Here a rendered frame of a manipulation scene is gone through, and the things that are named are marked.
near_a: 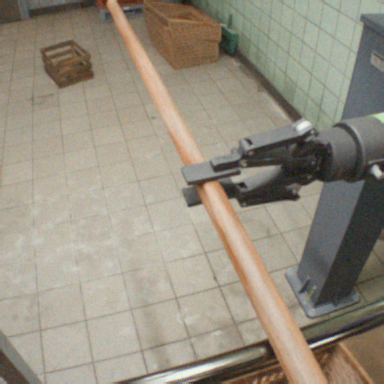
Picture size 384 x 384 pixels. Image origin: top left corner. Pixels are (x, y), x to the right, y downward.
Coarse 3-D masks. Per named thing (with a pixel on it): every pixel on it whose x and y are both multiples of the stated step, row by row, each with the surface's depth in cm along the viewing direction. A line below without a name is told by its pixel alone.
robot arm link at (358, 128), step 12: (348, 120) 56; (360, 120) 55; (372, 120) 55; (348, 132) 55; (360, 132) 53; (372, 132) 53; (360, 144) 53; (372, 144) 53; (360, 156) 53; (372, 156) 53; (360, 168) 54; (372, 168) 54; (348, 180) 57; (360, 180) 56
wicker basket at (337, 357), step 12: (336, 348) 85; (348, 348) 81; (324, 360) 90; (336, 360) 85; (348, 360) 80; (264, 372) 81; (276, 372) 84; (324, 372) 92; (336, 372) 86; (348, 372) 80; (360, 372) 75
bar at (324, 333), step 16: (368, 304) 41; (320, 320) 40; (336, 320) 39; (352, 320) 39; (368, 320) 39; (0, 336) 61; (304, 336) 38; (320, 336) 38; (336, 336) 39; (352, 336) 39; (0, 352) 60; (16, 352) 67; (224, 352) 38; (240, 352) 37; (256, 352) 37; (272, 352) 37; (0, 368) 62; (16, 368) 65; (176, 368) 36; (192, 368) 36; (208, 368) 36; (224, 368) 36; (240, 368) 36; (256, 368) 37
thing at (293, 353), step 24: (120, 24) 92; (144, 72) 73; (168, 96) 66; (168, 120) 61; (192, 144) 56; (216, 192) 49; (216, 216) 46; (240, 240) 43; (240, 264) 41; (264, 288) 39; (264, 312) 37; (288, 312) 37; (288, 336) 35; (288, 360) 34; (312, 360) 33
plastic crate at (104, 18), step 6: (96, 6) 433; (126, 6) 412; (132, 6) 413; (138, 6) 416; (144, 6) 418; (96, 12) 436; (102, 12) 407; (108, 12) 436; (126, 12) 416; (132, 12) 418; (138, 12) 434; (102, 18) 411; (108, 18) 414; (126, 18) 420; (132, 18) 423
